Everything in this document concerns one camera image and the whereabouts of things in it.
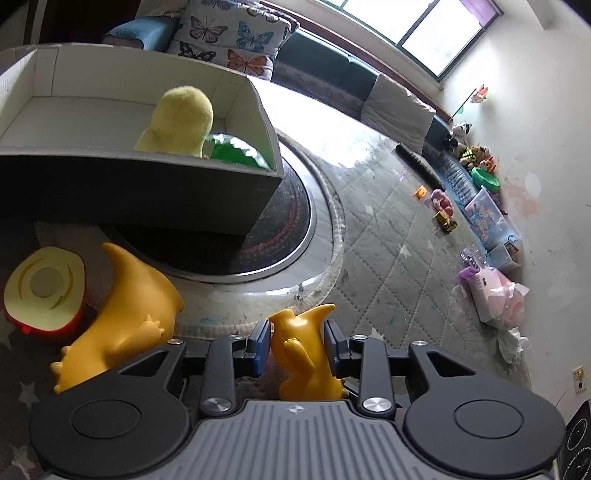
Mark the large orange dinosaur toy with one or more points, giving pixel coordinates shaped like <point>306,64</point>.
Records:
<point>138,314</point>

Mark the pink toy bag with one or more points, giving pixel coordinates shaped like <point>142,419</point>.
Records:
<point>499,301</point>

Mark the green toy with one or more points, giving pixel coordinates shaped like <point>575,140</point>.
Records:
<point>231,149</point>

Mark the green bowl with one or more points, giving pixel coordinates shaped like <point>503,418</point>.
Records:
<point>484,179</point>

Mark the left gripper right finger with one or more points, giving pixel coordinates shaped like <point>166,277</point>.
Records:
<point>364,363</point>

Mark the black roll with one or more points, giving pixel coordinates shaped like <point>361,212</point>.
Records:
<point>420,166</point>

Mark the grey folded blanket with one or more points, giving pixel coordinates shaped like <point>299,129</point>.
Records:
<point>395,111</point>

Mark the yellow plush duck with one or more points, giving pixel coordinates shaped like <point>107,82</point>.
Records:
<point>179,124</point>

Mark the white cardboard box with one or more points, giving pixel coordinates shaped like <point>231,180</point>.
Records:
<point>138,152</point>

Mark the wall socket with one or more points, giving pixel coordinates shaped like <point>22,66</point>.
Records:
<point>579,379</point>

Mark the clear plastic toy bin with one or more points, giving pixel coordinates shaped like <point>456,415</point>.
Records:
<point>497,233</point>

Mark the grey quilted floor mat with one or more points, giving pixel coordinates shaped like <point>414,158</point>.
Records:
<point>376,252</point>

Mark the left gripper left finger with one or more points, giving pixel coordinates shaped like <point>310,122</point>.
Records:
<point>230,358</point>

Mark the yellow toy truck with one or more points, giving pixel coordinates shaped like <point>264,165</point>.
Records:
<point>445,222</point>

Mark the half apple toy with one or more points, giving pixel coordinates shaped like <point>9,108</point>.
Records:
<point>45,295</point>

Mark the small orange dinosaur toy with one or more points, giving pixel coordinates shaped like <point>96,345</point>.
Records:
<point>299,350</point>

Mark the window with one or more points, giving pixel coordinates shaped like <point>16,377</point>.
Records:
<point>435,34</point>

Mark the blue sofa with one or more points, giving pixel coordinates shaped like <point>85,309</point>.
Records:
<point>317,68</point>

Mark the butterfly print pillow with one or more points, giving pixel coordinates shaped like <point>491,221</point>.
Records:
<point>246,37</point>

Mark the pink toy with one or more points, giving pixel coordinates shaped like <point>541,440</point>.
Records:
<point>442,202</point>

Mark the stuffed animals pile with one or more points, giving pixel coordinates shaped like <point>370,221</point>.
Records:
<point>469,156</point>

